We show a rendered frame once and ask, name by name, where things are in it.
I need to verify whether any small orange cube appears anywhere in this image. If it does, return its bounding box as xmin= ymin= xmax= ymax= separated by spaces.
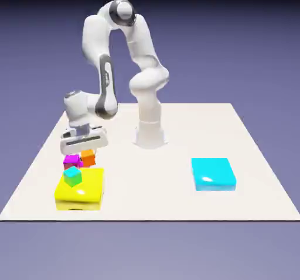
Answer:
xmin=80 ymin=149 xmax=97 ymax=168

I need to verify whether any large cyan box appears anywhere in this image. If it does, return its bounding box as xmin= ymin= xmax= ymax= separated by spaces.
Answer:
xmin=191 ymin=158 xmax=237 ymax=192

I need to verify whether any small teal cube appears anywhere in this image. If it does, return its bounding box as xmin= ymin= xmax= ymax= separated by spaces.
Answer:
xmin=63 ymin=166 xmax=83 ymax=188

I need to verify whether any large yellow box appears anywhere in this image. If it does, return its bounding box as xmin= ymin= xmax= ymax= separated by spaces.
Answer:
xmin=54 ymin=167 xmax=105 ymax=211

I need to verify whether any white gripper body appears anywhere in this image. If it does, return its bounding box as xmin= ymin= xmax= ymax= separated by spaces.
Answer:
xmin=60 ymin=126 xmax=109 ymax=155

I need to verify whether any small magenta cube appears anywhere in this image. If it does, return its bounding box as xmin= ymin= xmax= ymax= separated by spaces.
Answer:
xmin=63 ymin=153 xmax=84 ymax=170

